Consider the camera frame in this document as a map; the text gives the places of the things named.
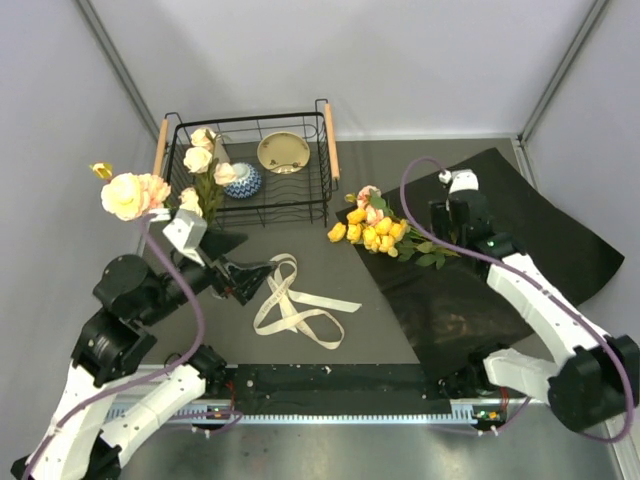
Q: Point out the pale pink rose spray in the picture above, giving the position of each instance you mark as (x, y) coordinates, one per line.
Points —
(202, 170)

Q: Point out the cream floral plate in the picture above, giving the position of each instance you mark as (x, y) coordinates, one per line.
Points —
(283, 153)

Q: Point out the blue white patterned bowl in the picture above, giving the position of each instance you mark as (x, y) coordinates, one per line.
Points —
(247, 183)

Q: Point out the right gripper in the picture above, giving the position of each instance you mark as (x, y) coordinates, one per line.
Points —
(438, 217)

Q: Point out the grey slotted cable duct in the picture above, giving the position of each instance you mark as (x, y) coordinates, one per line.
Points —
(440, 413)

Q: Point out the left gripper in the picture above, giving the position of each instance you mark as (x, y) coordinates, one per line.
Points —
(244, 282)

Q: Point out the clear glass vase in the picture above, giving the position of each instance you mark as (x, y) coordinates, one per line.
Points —
(223, 293)

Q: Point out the black wire dish rack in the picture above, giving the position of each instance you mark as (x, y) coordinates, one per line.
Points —
(301, 196)

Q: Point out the yellow rose bunch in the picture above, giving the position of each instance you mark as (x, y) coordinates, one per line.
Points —
(389, 235)

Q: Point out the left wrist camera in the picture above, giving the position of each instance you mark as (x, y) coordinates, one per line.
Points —
(184, 230)

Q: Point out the white printed ribbon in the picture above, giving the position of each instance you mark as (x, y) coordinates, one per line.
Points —
(288, 310)

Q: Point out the large peach peony stem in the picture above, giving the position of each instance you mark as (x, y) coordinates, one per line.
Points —
(129, 196)

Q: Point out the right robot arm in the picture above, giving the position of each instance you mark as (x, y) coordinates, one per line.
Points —
(592, 376)

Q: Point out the pink peony stem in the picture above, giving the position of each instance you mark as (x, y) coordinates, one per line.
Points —
(370, 204)

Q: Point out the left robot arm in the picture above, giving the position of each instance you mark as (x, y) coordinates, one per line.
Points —
(81, 443)

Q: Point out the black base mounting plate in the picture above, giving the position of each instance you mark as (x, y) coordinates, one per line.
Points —
(394, 385)

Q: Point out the beige paper cup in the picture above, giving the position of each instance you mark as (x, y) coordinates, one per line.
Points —
(219, 151)

